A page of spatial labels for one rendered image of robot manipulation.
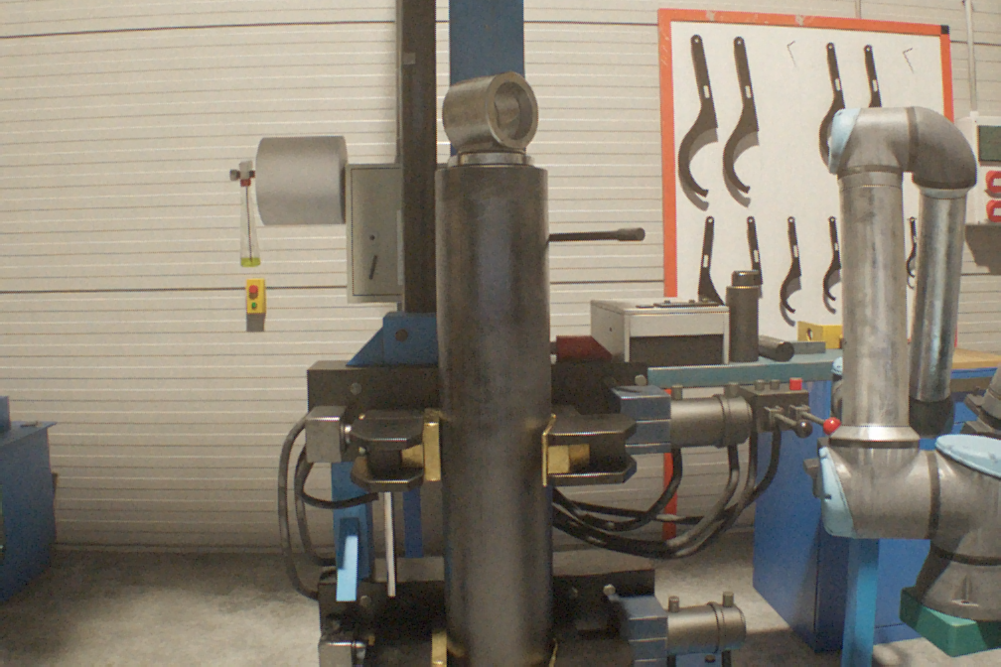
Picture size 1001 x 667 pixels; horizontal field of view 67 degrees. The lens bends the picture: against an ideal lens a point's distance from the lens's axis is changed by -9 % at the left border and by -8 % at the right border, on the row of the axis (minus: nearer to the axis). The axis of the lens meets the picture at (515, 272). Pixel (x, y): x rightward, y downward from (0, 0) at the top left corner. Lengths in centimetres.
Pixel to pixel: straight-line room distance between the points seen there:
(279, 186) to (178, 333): 149
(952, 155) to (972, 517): 60
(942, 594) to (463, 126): 115
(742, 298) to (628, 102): 195
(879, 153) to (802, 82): 248
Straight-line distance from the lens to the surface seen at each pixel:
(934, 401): 171
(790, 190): 383
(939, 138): 150
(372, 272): 234
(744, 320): 186
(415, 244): 185
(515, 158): 149
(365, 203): 235
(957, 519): 144
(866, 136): 147
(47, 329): 395
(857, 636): 239
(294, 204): 238
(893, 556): 292
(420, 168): 186
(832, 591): 285
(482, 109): 148
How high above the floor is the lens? 131
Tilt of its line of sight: 1 degrees down
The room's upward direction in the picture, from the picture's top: 1 degrees counter-clockwise
